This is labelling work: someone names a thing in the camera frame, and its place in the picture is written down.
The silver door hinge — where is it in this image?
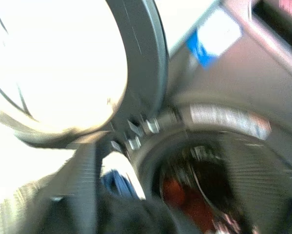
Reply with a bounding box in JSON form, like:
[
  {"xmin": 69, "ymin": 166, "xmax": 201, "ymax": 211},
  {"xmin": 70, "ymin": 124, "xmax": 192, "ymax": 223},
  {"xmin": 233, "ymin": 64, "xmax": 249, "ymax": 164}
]
[{"xmin": 111, "ymin": 114, "xmax": 161, "ymax": 156}]

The dark blue garment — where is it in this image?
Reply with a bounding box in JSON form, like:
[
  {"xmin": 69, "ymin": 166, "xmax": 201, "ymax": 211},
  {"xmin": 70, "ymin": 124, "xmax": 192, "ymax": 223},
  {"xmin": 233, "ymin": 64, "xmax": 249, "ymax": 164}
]
[{"xmin": 103, "ymin": 170, "xmax": 142, "ymax": 199}]

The blue white rectangular label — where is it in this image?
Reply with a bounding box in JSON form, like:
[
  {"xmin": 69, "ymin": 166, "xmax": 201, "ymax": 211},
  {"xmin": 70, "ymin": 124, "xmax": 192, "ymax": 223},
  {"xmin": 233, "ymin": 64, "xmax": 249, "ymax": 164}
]
[{"xmin": 186, "ymin": 7, "xmax": 244, "ymax": 71}]

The white curved warning label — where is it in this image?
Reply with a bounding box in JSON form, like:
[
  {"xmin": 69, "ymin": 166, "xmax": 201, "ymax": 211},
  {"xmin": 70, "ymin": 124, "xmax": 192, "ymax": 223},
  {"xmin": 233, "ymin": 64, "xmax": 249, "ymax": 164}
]
[{"xmin": 189, "ymin": 103, "xmax": 272, "ymax": 141}]

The grey front-load washing machine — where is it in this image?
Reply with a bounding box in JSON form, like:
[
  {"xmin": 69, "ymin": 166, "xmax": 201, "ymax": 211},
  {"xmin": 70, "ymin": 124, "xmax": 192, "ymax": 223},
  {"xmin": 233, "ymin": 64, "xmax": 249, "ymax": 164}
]
[{"xmin": 111, "ymin": 0, "xmax": 292, "ymax": 234}]

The black garment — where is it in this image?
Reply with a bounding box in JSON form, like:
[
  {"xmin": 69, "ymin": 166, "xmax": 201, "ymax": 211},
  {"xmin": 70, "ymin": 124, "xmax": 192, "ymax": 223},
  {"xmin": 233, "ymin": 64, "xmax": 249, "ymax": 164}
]
[{"xmin": 45, "ymin": 190, "xmax": 183, "ymax": 234}]

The orange garment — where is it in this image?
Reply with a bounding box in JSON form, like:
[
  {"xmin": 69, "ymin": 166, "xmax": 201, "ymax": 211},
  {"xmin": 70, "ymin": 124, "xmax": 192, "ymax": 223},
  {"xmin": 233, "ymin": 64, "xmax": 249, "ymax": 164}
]
[{"xmin": 160, "ymin": 179, "xmax": 220, "ymax": 233}]

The round glass washer door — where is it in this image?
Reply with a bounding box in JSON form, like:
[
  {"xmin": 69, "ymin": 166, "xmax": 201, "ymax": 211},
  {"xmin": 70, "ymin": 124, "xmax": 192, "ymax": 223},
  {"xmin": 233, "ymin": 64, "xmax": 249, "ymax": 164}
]
[{"xmin": 0, "ymin": 0, "xmax": 170, "ymax": 150}]

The black rubber door gasket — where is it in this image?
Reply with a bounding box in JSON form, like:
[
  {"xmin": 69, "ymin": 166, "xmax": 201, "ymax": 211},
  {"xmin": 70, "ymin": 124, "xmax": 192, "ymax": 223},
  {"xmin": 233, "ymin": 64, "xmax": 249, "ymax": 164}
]
[{"xmin": 133, "ymin": 131, "xmax": 292, "ymax": 234}]

